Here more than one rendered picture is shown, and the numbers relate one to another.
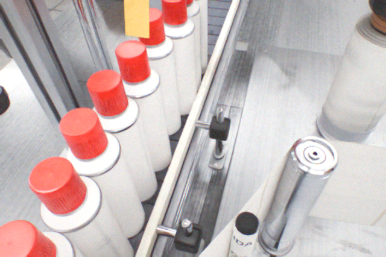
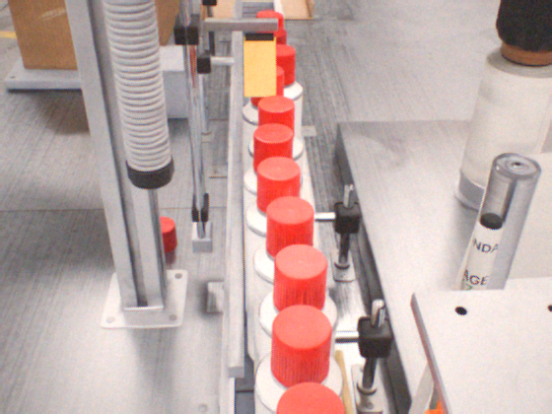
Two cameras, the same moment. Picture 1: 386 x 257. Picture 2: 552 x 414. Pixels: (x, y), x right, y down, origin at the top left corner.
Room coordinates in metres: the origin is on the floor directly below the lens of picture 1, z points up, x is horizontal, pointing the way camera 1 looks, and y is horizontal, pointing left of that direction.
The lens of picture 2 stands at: (-0.19, 0.24, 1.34)
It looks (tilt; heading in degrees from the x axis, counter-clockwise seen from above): 36 degrees down; 339
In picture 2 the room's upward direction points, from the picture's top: 1 degrees clockwise
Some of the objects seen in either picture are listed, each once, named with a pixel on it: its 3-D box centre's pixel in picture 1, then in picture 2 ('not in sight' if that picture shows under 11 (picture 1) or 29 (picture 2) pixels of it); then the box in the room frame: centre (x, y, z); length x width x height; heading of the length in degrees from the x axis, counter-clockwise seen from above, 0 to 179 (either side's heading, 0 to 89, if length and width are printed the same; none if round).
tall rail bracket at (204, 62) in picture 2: not in sight; (217, 87); (0.66, 0.01, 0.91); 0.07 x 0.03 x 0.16; 72
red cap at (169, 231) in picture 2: not in sight; (162, 234); (0.42, 0.15, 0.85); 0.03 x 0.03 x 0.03
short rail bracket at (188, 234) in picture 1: (177, 237); (354, 347); (0.14, 0.03, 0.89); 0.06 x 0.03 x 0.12; 72
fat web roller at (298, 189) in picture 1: (291, 205); (492, 251); (0.14, -0.10, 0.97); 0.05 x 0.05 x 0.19
